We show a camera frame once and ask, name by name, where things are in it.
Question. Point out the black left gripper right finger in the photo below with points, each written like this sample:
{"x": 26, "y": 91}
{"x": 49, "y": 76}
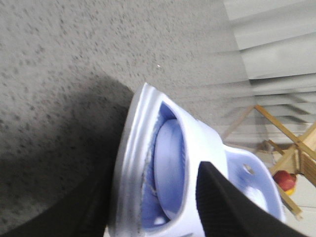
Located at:
{"x": 225, "y": 211}

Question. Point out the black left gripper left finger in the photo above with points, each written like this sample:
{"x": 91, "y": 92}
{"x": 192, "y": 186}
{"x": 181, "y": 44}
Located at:
{"x": 83, "y": 212}

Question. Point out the light blue slipper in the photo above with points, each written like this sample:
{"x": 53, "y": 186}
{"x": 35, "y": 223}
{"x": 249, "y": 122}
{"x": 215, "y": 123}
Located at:
{"x": 149, "y": 108}
{"x": 256, "y": 177}

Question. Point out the red and yellow ball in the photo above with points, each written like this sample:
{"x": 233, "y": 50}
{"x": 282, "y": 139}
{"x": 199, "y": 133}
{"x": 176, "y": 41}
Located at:
{"x": 286, "y": 181}

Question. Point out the wooden folding chair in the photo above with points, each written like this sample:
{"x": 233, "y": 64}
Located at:
{"x": 298, "y": 158}

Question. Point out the pale grey-green curtain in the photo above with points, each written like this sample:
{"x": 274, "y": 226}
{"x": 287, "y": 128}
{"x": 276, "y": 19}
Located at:
{"x": 277, "y": 42}

